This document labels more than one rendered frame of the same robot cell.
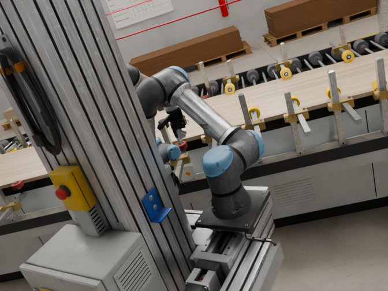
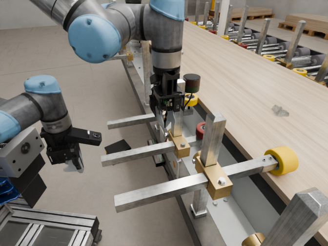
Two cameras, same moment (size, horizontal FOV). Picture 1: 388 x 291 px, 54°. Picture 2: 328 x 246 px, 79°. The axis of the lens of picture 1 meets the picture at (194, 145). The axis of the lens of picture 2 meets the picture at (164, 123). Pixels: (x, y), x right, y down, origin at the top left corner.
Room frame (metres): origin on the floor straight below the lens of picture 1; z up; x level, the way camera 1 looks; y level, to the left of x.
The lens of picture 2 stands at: (1.80, -0.38, 1.39)
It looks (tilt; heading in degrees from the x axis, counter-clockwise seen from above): 37 degrees down; 61
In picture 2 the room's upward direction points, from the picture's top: straight up
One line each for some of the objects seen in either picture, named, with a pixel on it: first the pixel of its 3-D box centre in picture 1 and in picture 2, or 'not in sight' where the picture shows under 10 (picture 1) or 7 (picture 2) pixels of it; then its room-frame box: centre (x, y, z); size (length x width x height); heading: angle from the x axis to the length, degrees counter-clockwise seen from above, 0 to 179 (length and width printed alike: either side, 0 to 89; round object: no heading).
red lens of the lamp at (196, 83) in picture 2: not in sight; (191, 79); (2.19, 0.13, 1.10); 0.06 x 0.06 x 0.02
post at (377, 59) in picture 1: (383, 98); not in sight; (1.88, -1.08, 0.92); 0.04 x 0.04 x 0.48; 78
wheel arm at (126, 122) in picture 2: not in sight; (152, 117); (2.14, 0.36, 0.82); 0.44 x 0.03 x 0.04; 168
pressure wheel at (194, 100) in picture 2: not in sight; (189, 105); (2.33, 0.32, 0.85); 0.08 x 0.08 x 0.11
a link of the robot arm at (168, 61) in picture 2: (170, 105); (167, 57); (2.05, 0.05, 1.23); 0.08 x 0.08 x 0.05
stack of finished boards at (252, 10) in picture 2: not in sight; (240, 11); (8.53, 5.65, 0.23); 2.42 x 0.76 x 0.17; 175
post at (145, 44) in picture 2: not in sight; (146, 72); (2.25, 0.64, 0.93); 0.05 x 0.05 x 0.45; 78
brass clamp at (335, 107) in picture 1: (340, 104); not in sight; (1.93, -0.86, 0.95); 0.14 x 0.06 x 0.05; 78
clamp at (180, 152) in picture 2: (178, 160); (178, 141); (2.14, 0.12, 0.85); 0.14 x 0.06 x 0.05; 78
